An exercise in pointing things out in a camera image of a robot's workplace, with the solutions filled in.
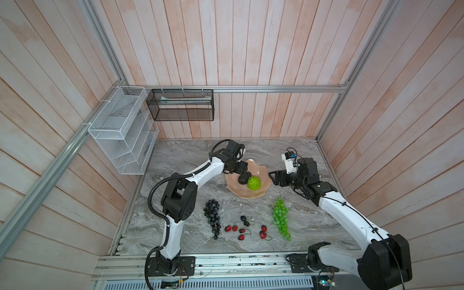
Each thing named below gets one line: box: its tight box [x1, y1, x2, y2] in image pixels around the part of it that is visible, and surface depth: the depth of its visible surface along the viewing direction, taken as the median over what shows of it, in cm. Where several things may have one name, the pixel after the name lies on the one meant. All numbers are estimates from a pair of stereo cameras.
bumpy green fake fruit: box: [247, 175, 261, 191], surface depth 94 cm
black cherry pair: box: [240, 215, 251, 227], surface depth 86 cm
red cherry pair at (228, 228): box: [224, 222, 239, 232], surface depth 84 cm
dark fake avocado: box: [238, 171, 252, 185], surface depth 97 cm
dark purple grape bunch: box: [203, 198, 222, 240], surface depth 84 cm
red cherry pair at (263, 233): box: [259, 224, 268, 240], surface depth 83 cm
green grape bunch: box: [273, 197, 292, 242], surface depth 84 cm
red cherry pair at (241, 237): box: [238, 227, 252, 241], surface depth 83 cm
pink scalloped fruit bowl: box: [224, 158, 272, 199], surface depth 97 cm
